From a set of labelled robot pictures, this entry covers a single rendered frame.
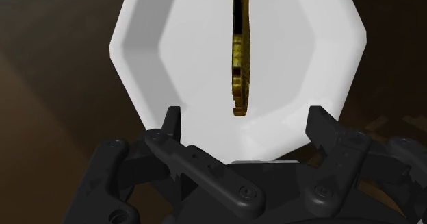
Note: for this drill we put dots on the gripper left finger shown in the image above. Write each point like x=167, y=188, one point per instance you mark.
x=200, y=170

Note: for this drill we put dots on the gold flat utensil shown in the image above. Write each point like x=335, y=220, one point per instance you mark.
x=242, y=69

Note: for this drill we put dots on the white octagonal bowl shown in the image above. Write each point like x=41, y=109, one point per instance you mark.
x=206, y=66

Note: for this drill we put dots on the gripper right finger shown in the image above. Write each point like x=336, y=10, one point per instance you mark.
x=337, y=156

